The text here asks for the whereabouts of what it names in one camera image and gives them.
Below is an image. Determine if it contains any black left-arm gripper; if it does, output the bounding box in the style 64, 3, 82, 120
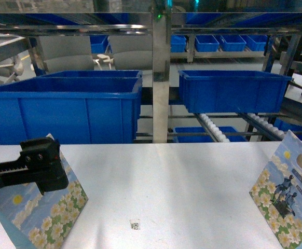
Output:
0, 137, 68, 195

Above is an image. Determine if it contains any flower gift bag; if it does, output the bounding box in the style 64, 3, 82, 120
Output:
0, 133, 89, 249
249, 131, 302, 248

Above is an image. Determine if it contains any blue bin front left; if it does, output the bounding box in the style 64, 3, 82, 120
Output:
0, 77, 142, 145

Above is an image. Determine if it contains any grey office chair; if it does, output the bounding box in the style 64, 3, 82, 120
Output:
0, 56, 24, 84

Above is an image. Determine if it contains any small QR code sticker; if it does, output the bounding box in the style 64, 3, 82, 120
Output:
130, 219, 141, 230

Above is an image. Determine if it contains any stainless steel flow rack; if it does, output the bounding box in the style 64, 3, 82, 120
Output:
0, 1, 302, 143

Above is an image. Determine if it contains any blue bin right of post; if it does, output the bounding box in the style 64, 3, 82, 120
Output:
178, 70, 292, 113

